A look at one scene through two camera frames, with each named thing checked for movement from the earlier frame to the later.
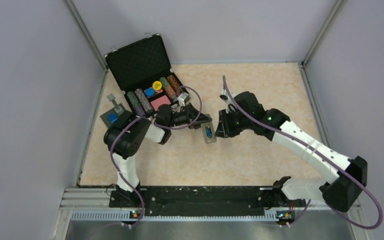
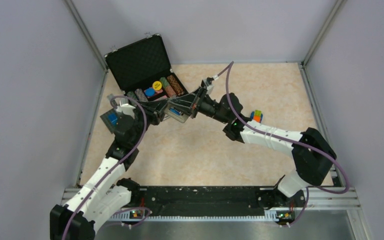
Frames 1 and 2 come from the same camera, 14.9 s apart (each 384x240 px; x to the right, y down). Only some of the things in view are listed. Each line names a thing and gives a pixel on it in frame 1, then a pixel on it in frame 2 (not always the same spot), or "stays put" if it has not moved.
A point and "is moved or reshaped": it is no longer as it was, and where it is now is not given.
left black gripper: [192, 114] → [153, 109]
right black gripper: [231, 132] → [192, 102]
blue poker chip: [149, 92] stays put
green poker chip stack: [170, 90] stays put
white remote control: [209, 133] is moved or reshaped
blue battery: [208, 131] is moved or reshaped
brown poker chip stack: [174, 84] stays put
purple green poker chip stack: [139, 103] stays put
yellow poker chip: [157, 85] stays put
